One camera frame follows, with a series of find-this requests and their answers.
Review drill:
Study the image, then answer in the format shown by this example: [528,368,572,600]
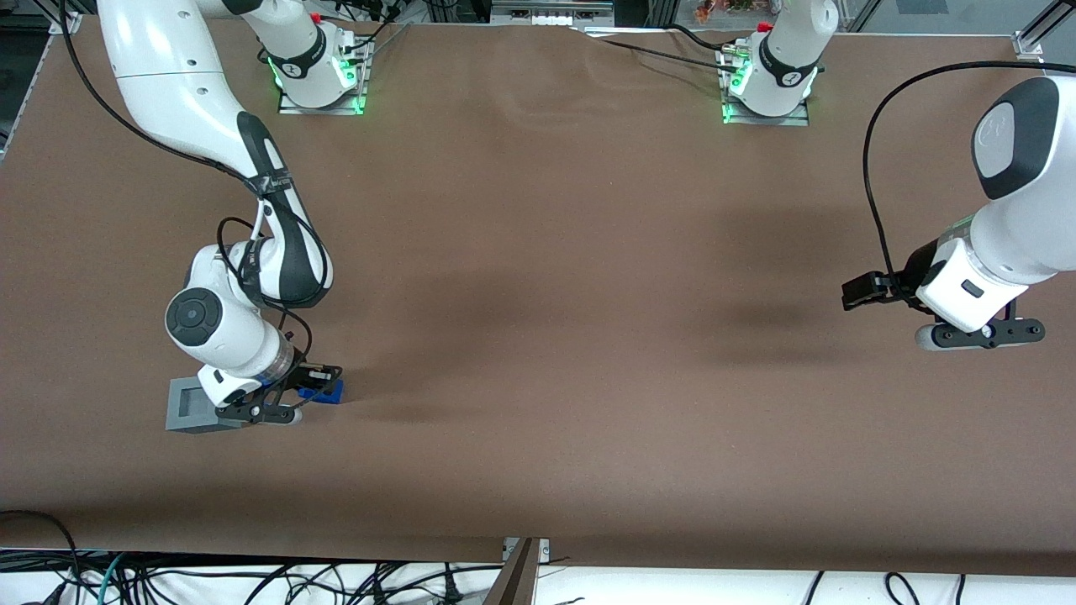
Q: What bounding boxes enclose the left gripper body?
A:
[904,238,1031,334]

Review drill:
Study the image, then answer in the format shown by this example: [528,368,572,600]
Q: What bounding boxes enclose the gray cube base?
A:
[165,376,245,434]

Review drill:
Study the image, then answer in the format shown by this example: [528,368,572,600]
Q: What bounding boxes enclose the brown table cover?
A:
[0,15,1076,577]

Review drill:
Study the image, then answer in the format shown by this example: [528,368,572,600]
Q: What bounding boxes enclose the orange plastic items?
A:
[693,0,779,24]

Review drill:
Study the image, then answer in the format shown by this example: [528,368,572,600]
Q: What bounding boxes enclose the white power strip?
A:
[491,0,615,27]

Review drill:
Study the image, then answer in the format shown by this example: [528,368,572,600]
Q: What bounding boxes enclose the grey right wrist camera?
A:
[215,382,303,427]

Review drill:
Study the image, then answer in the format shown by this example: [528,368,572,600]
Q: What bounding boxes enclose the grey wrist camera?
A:
[915,298,1047,352]
[215,382,303,427]

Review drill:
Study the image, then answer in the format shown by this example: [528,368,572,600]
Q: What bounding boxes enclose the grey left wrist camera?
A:
[915,298,1047,352]

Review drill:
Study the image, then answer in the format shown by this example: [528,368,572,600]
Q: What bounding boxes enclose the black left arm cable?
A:
[862,60,1076,295]

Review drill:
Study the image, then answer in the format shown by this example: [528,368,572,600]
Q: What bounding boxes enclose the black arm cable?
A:
[57,0,314,364]
[862,60,1076,295]

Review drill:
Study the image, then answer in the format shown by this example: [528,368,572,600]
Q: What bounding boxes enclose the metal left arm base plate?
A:
[720,46,810,127]

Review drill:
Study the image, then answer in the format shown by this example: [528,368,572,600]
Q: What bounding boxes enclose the teal cable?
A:
[80,552,129,605]

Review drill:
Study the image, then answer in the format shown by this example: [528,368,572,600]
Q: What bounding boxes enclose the black looped floor cable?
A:
[0,509,82,589]

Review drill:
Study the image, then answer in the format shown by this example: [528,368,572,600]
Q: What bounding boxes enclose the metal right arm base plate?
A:
[277,38,369,116]

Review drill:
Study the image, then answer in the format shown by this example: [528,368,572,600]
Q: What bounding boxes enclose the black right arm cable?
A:
[57,0,314,364]

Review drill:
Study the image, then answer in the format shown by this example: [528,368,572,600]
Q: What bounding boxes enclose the dark frame strut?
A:
[483,538,541,605]

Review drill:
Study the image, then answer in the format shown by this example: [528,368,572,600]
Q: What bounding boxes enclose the aluminium frame extrusion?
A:
[1020,0,1076,53]

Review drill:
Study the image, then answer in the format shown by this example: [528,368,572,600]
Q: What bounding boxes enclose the short black table cable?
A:
[667,23,742,54]

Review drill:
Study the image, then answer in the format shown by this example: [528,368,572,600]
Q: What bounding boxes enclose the long black table cable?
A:
[580,32,741,76]

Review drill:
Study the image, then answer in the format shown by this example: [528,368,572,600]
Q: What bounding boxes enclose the aluminium frame rail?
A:
[0,34,60,165]

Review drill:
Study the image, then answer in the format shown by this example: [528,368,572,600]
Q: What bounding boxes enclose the black base connector cables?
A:
[324,0,414,56]

